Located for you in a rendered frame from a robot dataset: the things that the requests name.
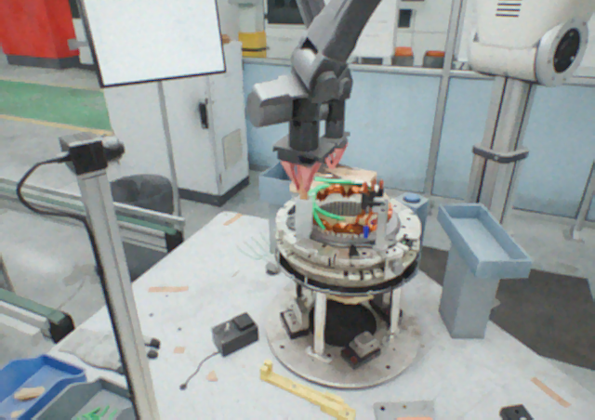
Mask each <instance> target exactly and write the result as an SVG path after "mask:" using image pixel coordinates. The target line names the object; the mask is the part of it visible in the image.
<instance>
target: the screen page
mask: <svg viewBox="0 0 595 420"><path fill-rule="evenodd" d="M84 2H85V6H86V14H87V17H88V18H89V22H90V26H91V30H92V33H93V38H94V42H95V46H96V50H97V54H98V59H99V66H100V69H101V74H102V78H103V82H104V84H112V83H120V82H127V81H134V80H137V81H141V80H149V79H157V78H165V77H172V76H180V75H186V74H194V73H202V72H216V71H224V67H223V59H222V53H221V46H220V39H219V32H218V19H217V11H216V5H215V3H214V0H84Z"/></svg>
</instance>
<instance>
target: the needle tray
mask: <svg viewBox="0 0 595 420"><path fill-rule="evenodd" d="M437 220H438V222H439V223H440V225H441V226H442V228H443V230H444V232H445V233H446V235H447V236H448V238H450V239H451V247H450V252H449V257H448V263H447V268H446V273H445V278H444V283H443V292H442V297H441V303H440V307H439V312H440V314H441V317H442V319H443V322H444V324H445V327H446V329H447V331H448V333H449V335H450V336H451V338H452V339H458V338H484V334H485V330H486V326H487V323H488V319H489V316H490V312H491V308H492V305H493V300H494V296H495V292H496V286H497V283H498V279H506V278H528V276H529V273H530V269H531V267H532V264H533V260H532V259H531V257H529V256H528V255H527V254H526V253H525V252H524V251H523V249H522V247H521V246H520V245H519V244H518V243H516V242H515V241H514V239H513V238H512V237H511V236H510V235H509V234H508V233H507V232H506V230H505V229H504V228H503V227H502V226H501V225H500V224H499V223H498V222H497V220H496V219H495V218H494V217H493V216H492V215H491V214H490V212H489V211H488V210H487V209H485V208H484V207H483V206H482V205H481V204H439V209H438V215H437Z"/></svg>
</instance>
